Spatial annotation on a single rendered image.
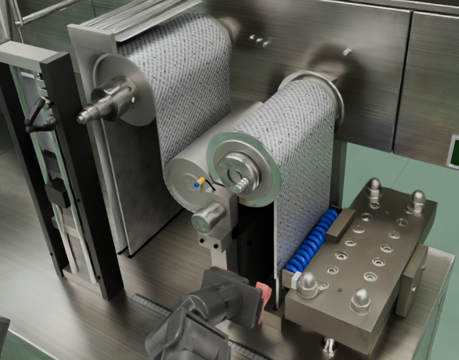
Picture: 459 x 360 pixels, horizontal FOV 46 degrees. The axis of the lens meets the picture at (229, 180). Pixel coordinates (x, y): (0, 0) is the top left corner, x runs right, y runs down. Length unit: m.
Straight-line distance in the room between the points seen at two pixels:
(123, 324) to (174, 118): 0.43
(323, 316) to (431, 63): 0.49
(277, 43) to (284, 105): 0.24
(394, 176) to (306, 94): 2.15
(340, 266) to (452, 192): 2.08
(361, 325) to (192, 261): 0.46
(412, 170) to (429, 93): 2.13
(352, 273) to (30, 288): 0.70
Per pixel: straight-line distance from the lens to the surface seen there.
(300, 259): 1.05
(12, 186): 1.64
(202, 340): 0.73
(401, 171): 3.18
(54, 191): 1.09
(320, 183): 1.09
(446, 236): 2.80
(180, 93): 1.02
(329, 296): 1.00
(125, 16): 1.02
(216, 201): 0.94
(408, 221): 1.18
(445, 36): 1.05
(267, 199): 0.92
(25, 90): 1.02
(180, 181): 1.02
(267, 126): 0.91
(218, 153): 0.92
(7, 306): 1.28
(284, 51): 1.17
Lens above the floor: 1.76
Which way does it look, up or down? 35 degrees down
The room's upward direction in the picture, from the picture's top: 4 degrees counter-clockwise
